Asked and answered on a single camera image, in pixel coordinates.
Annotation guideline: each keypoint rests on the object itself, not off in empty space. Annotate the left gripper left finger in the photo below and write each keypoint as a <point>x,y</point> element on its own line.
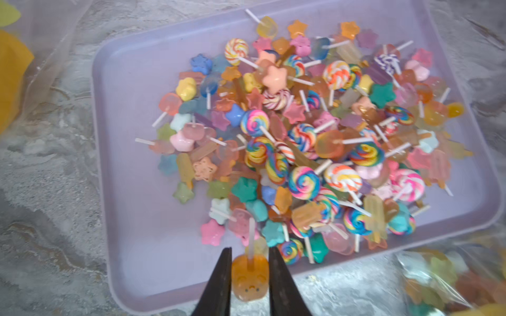
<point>216,298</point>

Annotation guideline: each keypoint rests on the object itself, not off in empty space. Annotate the orange bear lollipop candy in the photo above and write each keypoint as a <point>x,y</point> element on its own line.
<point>250,273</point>

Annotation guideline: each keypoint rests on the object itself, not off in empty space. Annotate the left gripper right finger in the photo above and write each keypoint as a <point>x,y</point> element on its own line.
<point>285,298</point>

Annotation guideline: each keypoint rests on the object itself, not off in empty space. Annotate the pile of colourful candies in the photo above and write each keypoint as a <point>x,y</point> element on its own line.
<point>307,144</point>

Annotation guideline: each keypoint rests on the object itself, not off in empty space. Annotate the candy ziploc bag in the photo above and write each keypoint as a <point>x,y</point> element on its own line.
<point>36,38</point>
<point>461,277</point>

